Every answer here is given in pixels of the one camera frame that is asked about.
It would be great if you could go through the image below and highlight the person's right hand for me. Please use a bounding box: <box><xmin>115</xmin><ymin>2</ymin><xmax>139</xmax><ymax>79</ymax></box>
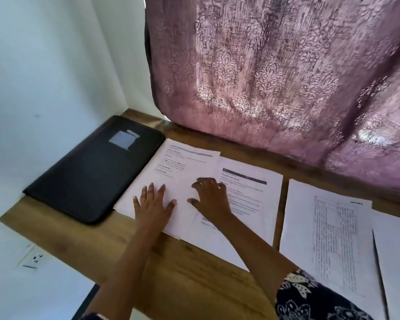
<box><xmin>187</xmin><ymin>177</ymin><xmax>234</xmax><ymax>228</ymax></box>

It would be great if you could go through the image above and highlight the person's left hand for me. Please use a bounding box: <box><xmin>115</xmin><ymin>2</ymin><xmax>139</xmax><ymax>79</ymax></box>
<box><xmin>132</xmin><ymin>182</ymin><xmax>177</xmax><ymax>239</ymax></box>

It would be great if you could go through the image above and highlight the grey-header text paper pile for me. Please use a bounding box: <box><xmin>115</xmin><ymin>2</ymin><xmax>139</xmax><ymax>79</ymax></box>
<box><xmin>113</xmin><ymin>138</ymin><xmax>221</xmax><ymax>241</ymax></box>

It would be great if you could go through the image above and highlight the dark-header text paper pile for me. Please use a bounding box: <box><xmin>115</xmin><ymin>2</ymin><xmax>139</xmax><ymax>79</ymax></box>
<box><xmin>184</xmin><ymin>156</ymin><xmax>285</xmax><ymax>272</ymax></box>

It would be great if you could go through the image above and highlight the black folder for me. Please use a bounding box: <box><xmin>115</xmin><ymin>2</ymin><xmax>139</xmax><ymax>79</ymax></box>
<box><xmin>23</xmin><ymin>115</ymin><xmax>167</xmax><ymax>226</ymax></box>

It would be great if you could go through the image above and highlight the table-print paper pile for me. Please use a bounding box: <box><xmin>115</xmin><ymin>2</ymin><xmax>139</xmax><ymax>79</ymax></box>
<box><xmin>279</xmin><ymin>179</ymin><xmax>388</xmax><ymax>320</ymax></box>

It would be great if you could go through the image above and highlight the person's right forearm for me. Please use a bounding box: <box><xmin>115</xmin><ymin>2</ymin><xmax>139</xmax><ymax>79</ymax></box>
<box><xmin>216</xmin><ymin>215</ymin><xmax>300</xmax><ymax>304</ymax></box>

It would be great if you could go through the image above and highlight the person's left forearm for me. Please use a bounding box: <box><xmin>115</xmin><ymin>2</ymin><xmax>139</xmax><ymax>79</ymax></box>
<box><xmin>85</xmin><ymin>230</ymin><xmax>162</xmax><ymax>320</ymax></box>

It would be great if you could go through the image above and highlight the black table leg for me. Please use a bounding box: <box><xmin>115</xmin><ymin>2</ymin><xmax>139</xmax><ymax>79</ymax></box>
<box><xmin>71</xmin><ymin>283</ymin><xmax>101</xmax><ymax>320</ymax></box>

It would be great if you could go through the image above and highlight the pink patterned curtain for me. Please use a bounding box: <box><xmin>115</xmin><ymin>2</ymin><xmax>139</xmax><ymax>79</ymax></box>
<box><xmin>144</xmin><ymin>0</ymin><xmax>400</xmax><ymax>195</ymax></box>

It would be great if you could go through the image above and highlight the white curtain lining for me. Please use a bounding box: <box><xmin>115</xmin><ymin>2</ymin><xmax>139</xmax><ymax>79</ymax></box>
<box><xmin>87</xmin><ymin>0</ymin><xmax>165</xmax><ymax>119</ymax></box>

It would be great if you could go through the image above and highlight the white wall socket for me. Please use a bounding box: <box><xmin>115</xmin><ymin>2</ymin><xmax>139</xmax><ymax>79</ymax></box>
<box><xmin>16</xmin><ymin>246</ymin><xmax>52</xmax><ymax>271</ymax></box>

